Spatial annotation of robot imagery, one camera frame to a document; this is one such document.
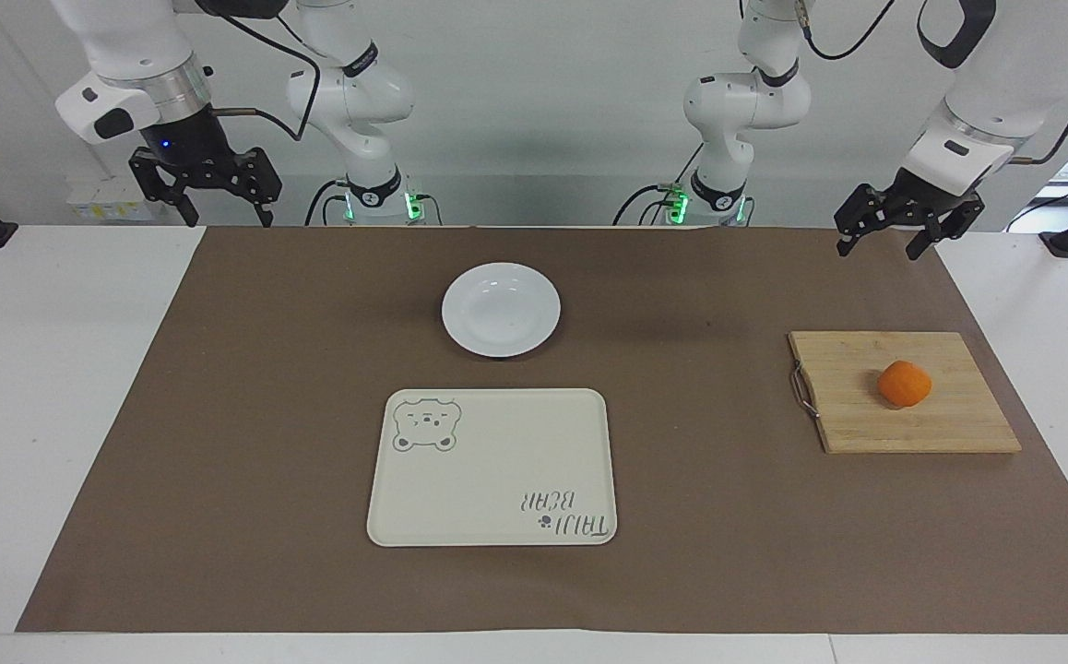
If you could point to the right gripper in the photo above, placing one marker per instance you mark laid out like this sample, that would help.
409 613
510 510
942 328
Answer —
185 143

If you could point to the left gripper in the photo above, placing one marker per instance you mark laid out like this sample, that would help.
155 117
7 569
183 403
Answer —
919 203

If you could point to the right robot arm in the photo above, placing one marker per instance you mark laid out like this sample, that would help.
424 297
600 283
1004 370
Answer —
350 92

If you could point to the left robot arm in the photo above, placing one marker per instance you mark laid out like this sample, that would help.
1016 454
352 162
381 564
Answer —
737 101

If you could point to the orange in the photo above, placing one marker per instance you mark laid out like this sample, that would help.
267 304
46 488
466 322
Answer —
905 384

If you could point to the white round plate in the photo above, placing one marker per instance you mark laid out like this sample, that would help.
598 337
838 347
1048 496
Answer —
501 310

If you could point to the wooden cutting board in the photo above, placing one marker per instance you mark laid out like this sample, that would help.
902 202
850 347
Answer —
912 424

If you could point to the cream tray with bear print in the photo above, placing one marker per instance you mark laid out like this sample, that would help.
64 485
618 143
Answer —
497 480

